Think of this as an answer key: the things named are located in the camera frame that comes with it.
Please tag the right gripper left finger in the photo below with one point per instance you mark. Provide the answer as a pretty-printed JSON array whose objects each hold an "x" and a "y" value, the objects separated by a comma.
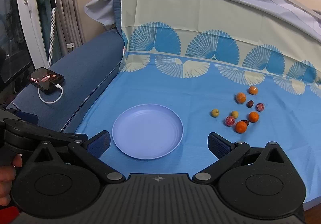
[{"x": 61, "y": 181}]

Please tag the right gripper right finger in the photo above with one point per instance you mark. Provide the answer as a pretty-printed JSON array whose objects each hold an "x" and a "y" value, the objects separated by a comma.
[{"x": 260, "y": 183}]

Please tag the large orange front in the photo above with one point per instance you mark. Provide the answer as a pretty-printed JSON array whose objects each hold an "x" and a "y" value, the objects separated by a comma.
[{"x": 241, "y": 127}]

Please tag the red fruit front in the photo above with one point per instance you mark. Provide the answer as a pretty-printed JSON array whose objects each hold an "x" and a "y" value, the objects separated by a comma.
[{"x": 230, "y": 121}]

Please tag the red fruit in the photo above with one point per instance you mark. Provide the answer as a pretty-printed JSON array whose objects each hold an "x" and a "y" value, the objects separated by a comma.
[
  {"x": 230, "y": 121},
  {"x": 260, "y": 107}
]

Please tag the dark red jujube back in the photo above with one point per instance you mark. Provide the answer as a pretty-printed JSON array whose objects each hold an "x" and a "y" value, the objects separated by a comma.
[{"x": 250, "y": 103}]

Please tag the yellow green fruit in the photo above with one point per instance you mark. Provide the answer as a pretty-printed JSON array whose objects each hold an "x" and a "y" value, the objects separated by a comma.
[
  {"x": 215, "y": 113},
  {"x": 235, "y": 114}
]

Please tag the lavender plastic plate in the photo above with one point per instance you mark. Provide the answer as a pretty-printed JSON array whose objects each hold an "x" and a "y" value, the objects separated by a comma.
[{"x": 147, "y": 131}]

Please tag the person left hand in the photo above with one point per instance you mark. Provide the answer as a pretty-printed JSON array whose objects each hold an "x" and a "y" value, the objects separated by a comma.
[{"x": 7, "y": 175}]

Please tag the black smartphone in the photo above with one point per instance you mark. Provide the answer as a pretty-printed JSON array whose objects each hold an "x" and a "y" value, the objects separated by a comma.
[{"x": 45, "y": 80}]

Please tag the wrapped red fruit right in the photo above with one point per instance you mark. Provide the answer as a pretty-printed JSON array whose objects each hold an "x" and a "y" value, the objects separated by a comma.
[{"x": 260, "y": 107}]

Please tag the small orange back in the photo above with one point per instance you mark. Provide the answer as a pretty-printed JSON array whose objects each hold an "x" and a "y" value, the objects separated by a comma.
[{"x": 253, "y": 90}]

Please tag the blue denim sofa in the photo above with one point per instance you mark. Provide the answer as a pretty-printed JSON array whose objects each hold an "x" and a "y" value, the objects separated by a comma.
[{"x": 88, "y": 70}]

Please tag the grey curtain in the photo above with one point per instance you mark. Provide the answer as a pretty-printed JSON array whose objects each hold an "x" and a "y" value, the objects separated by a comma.
[{"x": 69, "y": 31}]

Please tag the blue patterned bed sheet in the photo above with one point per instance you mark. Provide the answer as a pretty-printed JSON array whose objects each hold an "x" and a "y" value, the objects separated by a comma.
[{"x": 194, "y": 56}]

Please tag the white window frame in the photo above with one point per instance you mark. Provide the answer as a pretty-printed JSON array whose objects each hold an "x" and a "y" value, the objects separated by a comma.
[{"x": 31, "y": 26}]

